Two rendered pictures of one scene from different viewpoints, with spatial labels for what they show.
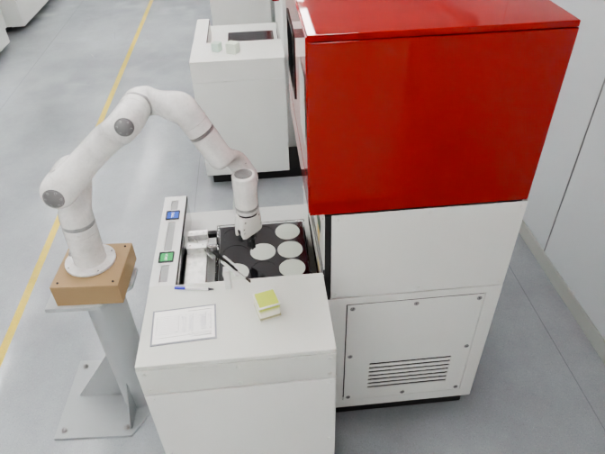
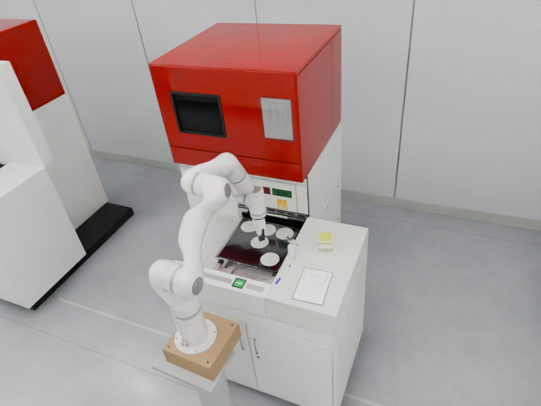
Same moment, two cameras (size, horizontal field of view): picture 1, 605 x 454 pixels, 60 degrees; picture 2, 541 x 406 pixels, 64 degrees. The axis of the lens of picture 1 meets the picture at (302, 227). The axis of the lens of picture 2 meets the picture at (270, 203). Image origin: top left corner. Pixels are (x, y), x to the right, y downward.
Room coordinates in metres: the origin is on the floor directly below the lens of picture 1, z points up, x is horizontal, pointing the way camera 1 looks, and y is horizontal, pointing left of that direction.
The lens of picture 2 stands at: (0.57, 1.65, 2.50)
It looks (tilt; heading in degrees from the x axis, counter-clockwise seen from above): 37 degrees down; 301
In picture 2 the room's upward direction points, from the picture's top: 7 degrees counter-clockwise
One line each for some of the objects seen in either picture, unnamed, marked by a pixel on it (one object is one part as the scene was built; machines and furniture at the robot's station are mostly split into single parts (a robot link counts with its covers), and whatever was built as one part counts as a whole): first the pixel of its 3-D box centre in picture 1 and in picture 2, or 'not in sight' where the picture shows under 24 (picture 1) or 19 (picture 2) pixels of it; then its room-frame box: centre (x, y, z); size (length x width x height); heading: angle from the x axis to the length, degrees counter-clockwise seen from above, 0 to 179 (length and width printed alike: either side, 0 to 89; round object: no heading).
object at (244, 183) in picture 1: (245, 188); (255, 199); (1.54, 0.20, 1.23); 0.09 x 0.08 x 0.13; 176
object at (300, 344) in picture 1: (239, 330); (320, 270); (1.18, 0.23, 0.89); 0.62 x 0.35 x 0.14; 94
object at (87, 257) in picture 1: (85, 242); (192, 323); (1.54, 0.83, 1.01); 0.19 x 0.19 x 0.18
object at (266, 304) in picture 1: (266, 305); (325, 242); (1.19, 0.12, 1.00); 0.07 x 0.07 x 0.07; 19
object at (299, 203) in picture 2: (313, 194); (243, 196); (1.78, -0.05, 1.02); 0.82 x 0.03 x 0.40; 4
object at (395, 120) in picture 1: (398, 74); (255, 95); (1.81, -0.36, 1.52); 0.81 x 0.75 x 0.59; 4
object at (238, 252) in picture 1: (263, 251); (259, 242); (1.57, 0.16, 0.90); 0.34 x 0.34 x 0.01; 4
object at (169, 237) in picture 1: (172, 249); (218, 287); (1.61, 0.53, 0.89); 0.55 x 0.09 x 0.14; 4
